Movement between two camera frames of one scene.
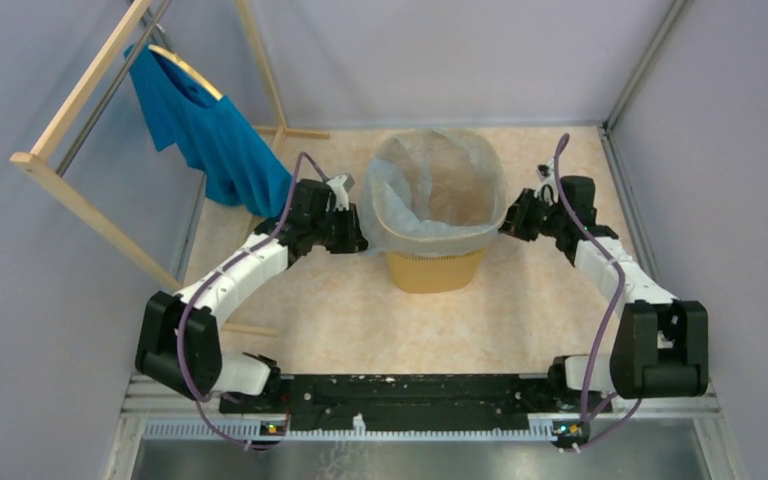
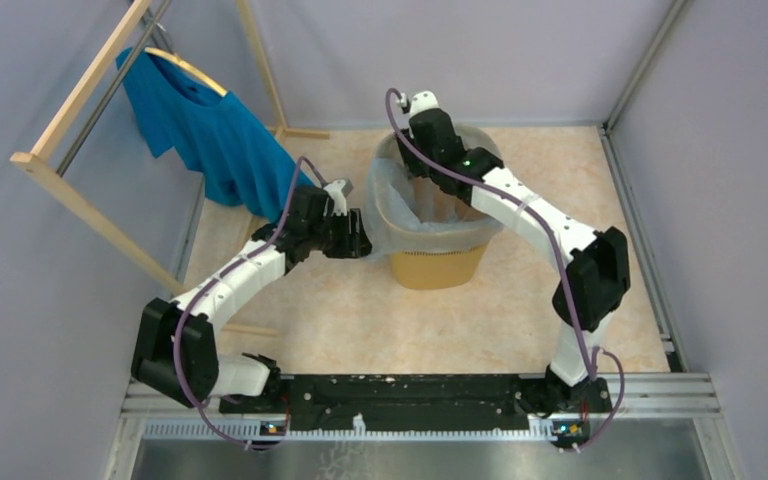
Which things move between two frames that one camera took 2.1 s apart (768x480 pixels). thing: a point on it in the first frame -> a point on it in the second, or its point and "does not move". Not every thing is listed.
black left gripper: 353,240 does not move
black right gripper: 515,220 -> 411,164
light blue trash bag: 433,191 does not move
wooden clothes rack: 37,166 does not move
